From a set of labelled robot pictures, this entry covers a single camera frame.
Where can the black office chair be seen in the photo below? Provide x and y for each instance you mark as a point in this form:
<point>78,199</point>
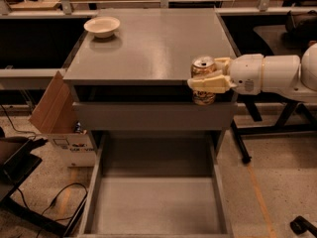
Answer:
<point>294,37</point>

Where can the black table leg frame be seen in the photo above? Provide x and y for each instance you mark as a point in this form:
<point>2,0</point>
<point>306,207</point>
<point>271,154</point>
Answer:
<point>279,127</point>

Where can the white ceramic bowl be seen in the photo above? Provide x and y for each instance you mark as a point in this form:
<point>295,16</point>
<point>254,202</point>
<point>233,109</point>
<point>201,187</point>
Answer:
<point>102,27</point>

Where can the grey drawer cabinet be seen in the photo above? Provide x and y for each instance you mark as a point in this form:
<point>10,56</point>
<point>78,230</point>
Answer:
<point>149,59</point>

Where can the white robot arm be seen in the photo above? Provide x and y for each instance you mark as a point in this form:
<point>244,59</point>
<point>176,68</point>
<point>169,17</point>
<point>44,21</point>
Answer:
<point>289,76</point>

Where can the black equipment stand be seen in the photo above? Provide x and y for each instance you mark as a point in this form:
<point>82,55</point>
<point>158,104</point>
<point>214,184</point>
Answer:
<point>17,162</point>

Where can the black caster wheel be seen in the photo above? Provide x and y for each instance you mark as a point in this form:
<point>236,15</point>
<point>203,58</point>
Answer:
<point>300,225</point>

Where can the grey top drawer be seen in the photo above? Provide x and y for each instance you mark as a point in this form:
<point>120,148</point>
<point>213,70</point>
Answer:
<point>154,116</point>

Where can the cardboard box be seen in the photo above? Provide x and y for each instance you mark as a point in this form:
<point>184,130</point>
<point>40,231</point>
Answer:
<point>55,118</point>

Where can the open middle drawer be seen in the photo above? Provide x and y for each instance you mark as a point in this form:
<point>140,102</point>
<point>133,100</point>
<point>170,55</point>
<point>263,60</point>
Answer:
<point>156,186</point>

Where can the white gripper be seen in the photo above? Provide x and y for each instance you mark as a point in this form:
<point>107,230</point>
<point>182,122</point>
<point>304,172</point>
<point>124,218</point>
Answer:
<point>246,73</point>

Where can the orange soda can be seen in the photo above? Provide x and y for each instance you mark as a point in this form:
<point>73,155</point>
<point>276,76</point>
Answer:
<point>202,66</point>

